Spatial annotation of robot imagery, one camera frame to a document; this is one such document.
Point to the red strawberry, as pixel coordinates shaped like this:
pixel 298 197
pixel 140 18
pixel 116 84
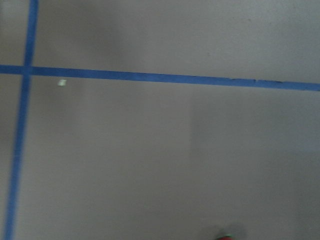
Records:
pixel 225 237

